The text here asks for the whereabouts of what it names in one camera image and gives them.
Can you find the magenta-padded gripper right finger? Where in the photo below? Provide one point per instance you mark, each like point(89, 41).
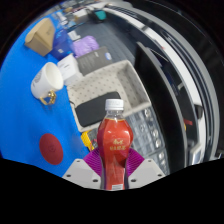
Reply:
point(146, 171)

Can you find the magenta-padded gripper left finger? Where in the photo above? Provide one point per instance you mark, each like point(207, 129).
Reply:
point(80, 173)

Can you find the red drink bottle white cap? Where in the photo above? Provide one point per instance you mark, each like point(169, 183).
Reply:
point(115, 143)

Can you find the yellow multimeter with red leads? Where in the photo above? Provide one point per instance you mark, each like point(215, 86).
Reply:
point(87, 140)

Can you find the flat round red coaster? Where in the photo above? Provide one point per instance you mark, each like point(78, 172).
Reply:
point(51, 149)

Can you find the black rectangular device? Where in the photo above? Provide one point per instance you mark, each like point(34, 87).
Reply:
point(93, 110)

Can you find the black overhead shelf with equipment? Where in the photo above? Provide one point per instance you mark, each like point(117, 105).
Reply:
point(160, 100)

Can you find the beige dotted storage tray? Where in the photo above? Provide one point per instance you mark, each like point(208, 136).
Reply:
point(110, 80)

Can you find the small white carton box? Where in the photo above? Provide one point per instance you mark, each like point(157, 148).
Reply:
point(69, 68)

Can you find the dark grey flat carton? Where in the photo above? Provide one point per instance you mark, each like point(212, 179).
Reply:
point(93, 60)

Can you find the blue carton box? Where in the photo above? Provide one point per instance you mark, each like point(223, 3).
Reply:
point(62, 46)

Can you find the brown cardboard box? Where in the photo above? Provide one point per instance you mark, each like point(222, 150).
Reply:
point(40, 36)

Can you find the teal screen device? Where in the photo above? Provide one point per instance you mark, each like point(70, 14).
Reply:
point(100, 15)

